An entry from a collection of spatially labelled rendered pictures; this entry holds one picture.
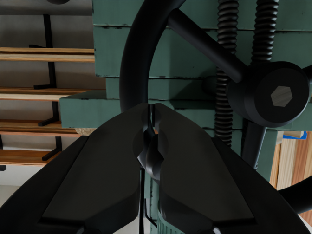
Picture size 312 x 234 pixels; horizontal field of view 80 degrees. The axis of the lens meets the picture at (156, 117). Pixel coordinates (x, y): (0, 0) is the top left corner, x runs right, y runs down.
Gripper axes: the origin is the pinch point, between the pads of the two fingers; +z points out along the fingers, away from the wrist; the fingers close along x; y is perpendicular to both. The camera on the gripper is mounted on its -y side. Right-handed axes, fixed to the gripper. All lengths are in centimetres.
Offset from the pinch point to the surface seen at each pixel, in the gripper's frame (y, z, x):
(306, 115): 13.2, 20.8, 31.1
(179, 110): 7.7, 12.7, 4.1
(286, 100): 1.3, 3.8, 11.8
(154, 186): 61, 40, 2
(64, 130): 145, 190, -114
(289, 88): 0.4, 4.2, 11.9
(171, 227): 49, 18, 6
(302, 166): 124, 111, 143
